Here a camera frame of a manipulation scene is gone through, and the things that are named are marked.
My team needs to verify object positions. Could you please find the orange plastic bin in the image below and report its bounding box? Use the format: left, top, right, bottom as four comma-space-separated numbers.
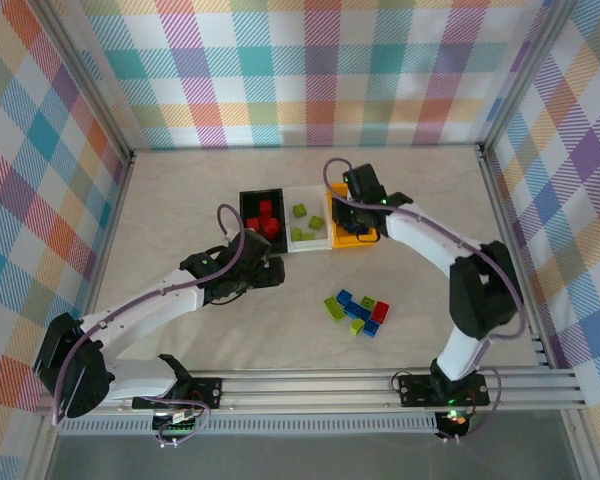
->
325, 182, 383, 250

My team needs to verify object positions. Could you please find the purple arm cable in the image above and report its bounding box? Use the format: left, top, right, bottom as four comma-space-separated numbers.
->
322, 158, 526, 441
52, 203, 254, 449

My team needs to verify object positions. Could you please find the controller board with lights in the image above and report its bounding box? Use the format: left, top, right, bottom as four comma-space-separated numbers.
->
434, 408, 474, 444

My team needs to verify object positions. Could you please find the aluminium side rail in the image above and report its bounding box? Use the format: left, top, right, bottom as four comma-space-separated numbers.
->
67, 149, 137, 376
477, 144, 556, 371

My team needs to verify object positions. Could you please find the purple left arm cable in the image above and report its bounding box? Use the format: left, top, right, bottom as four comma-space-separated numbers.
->
52, 203, 254, 449

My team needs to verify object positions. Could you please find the aluminium frame post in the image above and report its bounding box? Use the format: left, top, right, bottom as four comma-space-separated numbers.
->
32, 0, 136, 161
477, 0, 579, 159

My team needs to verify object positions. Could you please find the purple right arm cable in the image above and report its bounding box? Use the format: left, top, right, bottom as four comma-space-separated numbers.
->
322, 158, 526, 441

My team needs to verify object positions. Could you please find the green terminal controller board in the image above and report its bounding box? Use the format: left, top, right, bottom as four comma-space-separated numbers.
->
152, 408, 201, 449

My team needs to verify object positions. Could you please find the white plastic bin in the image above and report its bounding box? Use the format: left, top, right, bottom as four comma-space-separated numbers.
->
283, 185, 334, 252

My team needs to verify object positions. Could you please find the long blue lego brick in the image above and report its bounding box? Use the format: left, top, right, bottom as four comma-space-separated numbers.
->
343, 299, 372, 320

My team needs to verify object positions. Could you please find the black plastic bin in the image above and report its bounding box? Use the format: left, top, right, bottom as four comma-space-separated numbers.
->
238, 187, 288, 256

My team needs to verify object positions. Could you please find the aluminium mounting rail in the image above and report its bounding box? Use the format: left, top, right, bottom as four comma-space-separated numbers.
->
34, 369, 589, 416

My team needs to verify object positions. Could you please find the grey slotted cable tray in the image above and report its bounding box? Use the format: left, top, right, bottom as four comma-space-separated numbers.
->
59, 417, 439, 435

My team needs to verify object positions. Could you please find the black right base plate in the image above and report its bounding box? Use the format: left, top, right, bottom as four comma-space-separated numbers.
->
397, 372, 491, 407

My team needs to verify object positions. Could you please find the aluminium frame leg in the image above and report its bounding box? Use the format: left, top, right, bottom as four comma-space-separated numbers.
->
562, 412, 599, 480
24, 414, 64, 480

